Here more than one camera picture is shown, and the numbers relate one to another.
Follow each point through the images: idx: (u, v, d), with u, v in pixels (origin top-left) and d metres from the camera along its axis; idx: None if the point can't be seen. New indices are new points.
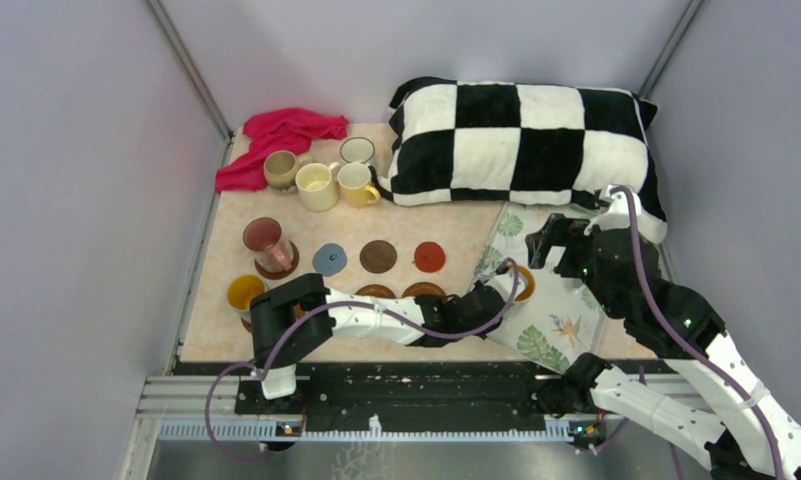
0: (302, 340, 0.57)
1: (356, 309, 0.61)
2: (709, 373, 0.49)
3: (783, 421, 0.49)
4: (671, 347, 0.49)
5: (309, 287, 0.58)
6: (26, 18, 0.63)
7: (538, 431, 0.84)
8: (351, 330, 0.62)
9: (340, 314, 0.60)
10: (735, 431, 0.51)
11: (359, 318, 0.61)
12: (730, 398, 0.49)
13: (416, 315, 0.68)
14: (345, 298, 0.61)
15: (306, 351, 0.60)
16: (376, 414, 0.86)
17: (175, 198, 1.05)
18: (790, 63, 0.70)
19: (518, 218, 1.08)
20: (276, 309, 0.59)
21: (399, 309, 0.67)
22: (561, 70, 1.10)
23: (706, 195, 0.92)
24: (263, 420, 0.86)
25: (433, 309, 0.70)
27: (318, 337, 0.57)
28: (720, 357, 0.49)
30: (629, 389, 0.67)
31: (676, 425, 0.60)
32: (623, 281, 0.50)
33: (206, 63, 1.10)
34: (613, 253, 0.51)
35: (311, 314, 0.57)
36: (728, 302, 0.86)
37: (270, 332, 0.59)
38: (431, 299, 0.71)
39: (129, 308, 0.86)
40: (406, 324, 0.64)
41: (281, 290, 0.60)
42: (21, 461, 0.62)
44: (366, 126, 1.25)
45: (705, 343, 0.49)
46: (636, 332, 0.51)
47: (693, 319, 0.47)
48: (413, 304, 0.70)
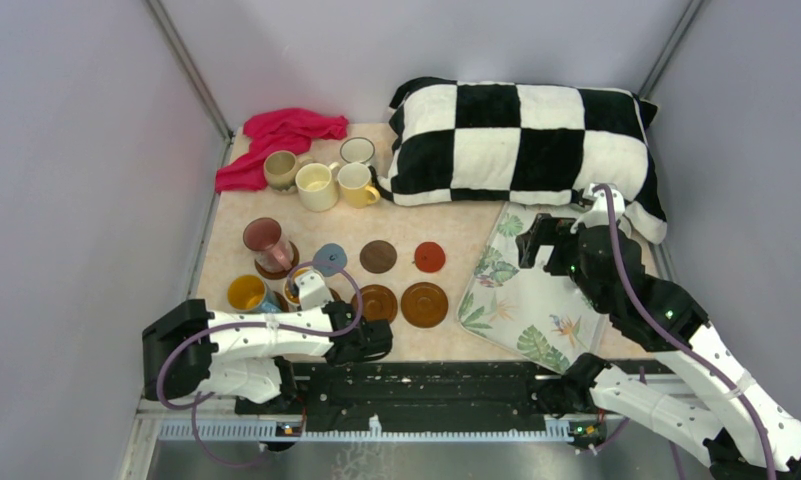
0: (181, 372, 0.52)
1: (244, 330, 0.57)
2: (695, 365, 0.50)
3: (773, 411, 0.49)
4: (655, 341, 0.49)
5: (187, 314, 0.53)
6: (25, 17, 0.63)
7: (538, 431, 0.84)
8: (244, 352, 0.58)
9: (225, 339, 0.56)
10: (727, 423, 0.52)
11: (249, 340, 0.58)
12: (716, 389, 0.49)
13: (322, 325, 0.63)
14: (232, 320, 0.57)
15: (195, 382, 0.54)
16: (375, 414, 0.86)
17: (175, 198, 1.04)
18: (789, 64, 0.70)
19: (518, 218, 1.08)
20: (164, 341, 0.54)
21: (300, 323, 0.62)
22: (561, 70, 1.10)
23: (706, 195, 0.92)
24: (263, 420, 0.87)
25: (346, 316, 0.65)
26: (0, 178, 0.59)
27: (196, 367, 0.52)
28: (705, 348, 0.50)
30: (629, 388, 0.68)
31: (675, 423, 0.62)
32: (607, 276, 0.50)
33: (205, 64, 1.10)
34: (597, 248, 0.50)
35: (188, 345, 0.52)
36: (727, 302, 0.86)
37: (155, 366, 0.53)
38: (344, 304, 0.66)
39: (129, 308, 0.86)
40: (309, 337, 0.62)
41: (167, 320, 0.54)
42: (21, 461, 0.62)
44: (365, 126, 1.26)
45: (689, 335, 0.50)
46: (622, 325, 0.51)
47: (676, 311, 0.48)
48: (321, 313, 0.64)
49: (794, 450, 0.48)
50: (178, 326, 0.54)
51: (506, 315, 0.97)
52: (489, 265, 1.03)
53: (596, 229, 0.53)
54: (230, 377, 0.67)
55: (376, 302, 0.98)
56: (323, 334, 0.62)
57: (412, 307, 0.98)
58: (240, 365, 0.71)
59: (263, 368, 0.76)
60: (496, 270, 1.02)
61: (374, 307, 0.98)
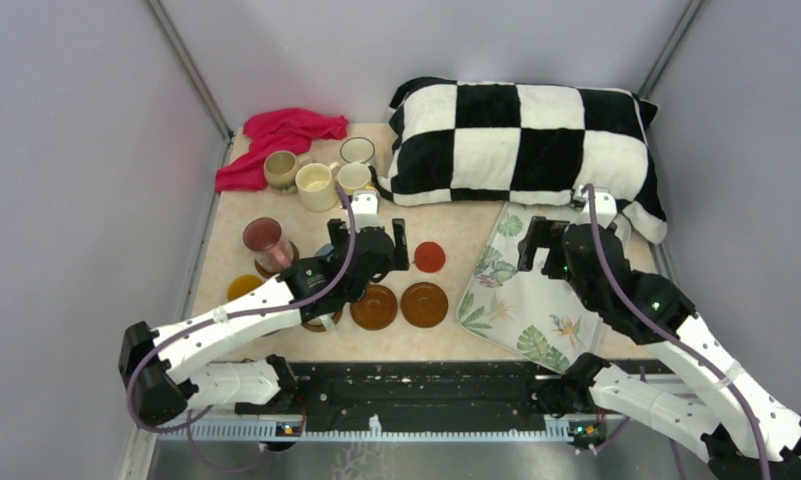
0: (145, 399, 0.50)
1: (195, 334, 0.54)
2: (684, 354, 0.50)
3: (764, 400, 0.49)
4: (644, 333, 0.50)
5: (132, 341, 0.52)
6: (23, 17, 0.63)
7: (538, 431, 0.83)
8: (209, 353, 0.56)
9: (176, 351, 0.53)
10: (720, 413, 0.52)
11: (203, 342, 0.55)
12: (706, 379, 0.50)
13: (281, 295, 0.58)
14: (179, 329, 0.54)
15: (175, 401, 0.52)
16: (376, 414, 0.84)
17: (175, 197, 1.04)
18: (790, 63, 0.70)
19: (518, 218, 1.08)
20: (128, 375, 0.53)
21: (255, 301, 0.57)
22: (560, 71, 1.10)
23: (705, 196, 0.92)
24: (263, 420, 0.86)
25: (308, 274, 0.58)
26: None
27: (157, 386, 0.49)
28: (693, 337, 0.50)
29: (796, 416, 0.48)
30: (628, 385, 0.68)
31: (673, 418, 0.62)
32: (592, 271, 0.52)
33: (204, 64, 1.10)
34: (579, 244, 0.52)
35: (140, 368, 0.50)
36: (726, 302, 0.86)
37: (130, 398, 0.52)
38: (301, 262, 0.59)
39: (127, 308, 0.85)
40: (268, 313, 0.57)
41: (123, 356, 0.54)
42: (20, 464, 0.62)
44: (366, 126, 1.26)
45: (676, 325, 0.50)
46: (610, 318, 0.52)
47: (662, 302, 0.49)
48: (278, 285, 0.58)
49: (788, 440, 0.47)
50: (133, 357, 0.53)
51: (507, 315, 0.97)
52: (489, 265, 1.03)
53: (580, 226, 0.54)
54: (221, 386, 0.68)
55: (376, 303, 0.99)
56: (280, 307, 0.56)
57: (412, 307, 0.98)
58: (230, 371, 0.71)
59: (256, 369, 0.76)
60: (496, 270, 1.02)
61: (374, 307, 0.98)
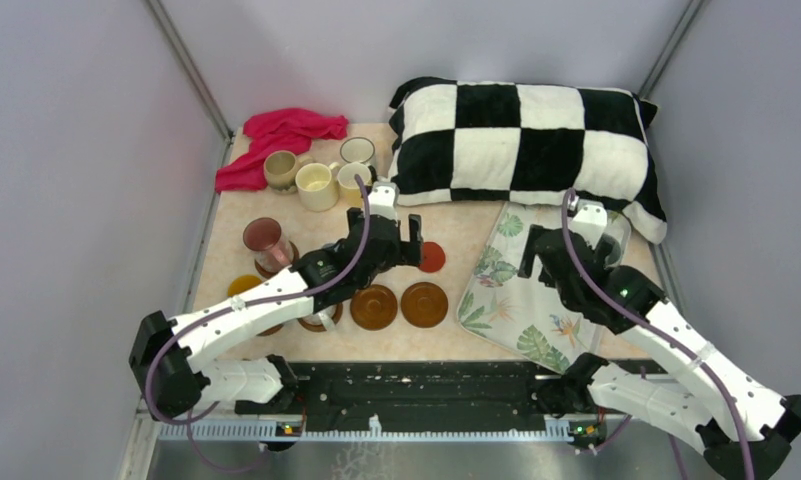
0: (165, 387, 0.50)
1: (213, 322, 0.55)
2: (655, 338, 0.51)
3: (741, 379, 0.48)
4: (616, 320, 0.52)
5: (150, 331, 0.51)
6: (23, 18, 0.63)
7: (538, 432, 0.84)
8: (225, 341, 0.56)
9: (196, 338, 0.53)
10: (703, 398, 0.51)
11: (222, 329, 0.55)
12: (679, 361, 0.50)
13: (294, 284, 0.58)
14: (198, 317, 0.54)
15: (192, 390, 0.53)
16: (375, 414, 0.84)
17: (175, 197, 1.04)
18: (790, 64, 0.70)
19: (518, 218, 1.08)
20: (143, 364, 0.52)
21: (271, 290, 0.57)
22: (560, 70, 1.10)
23: (705, 196, 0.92)
24: (263, 420, 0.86)
25: (320, 265, 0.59)
26: None
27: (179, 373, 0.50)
28: (662, 321, 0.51)
29: (776, 395, 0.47)
30: (624, 381, 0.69)
31: (669, 412, 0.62)
32: (562, 267, 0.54)
33: (204, 64, 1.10)
34: (546, 244, 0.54)
35: (160, 357, 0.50)
36: (726, 303, 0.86)
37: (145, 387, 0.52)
38: (312, 254, 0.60)
39: (127, 308, 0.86)
40: (284, 301, 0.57)
41: (137, 345, 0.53)
42: (20, 465, 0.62)
44: (366, 126, 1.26)
45: (646, 309, 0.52)
46: (583, 309, 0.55)
47: (630, 289, 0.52)
48: (292, 276, 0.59)
49: (769, 418, 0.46)
50: (149, 347, 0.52)
51: (507, 315, 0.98)
52: (489, 265, 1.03)
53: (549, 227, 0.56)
54: (230, 380, 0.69)
55: (376, 303, 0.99)
56: (296, 294, 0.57)
57: (412, 307, 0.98)
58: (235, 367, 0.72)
59: (257, 367, 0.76)
60: (496, 270, 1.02)
61: (373, 307, 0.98)
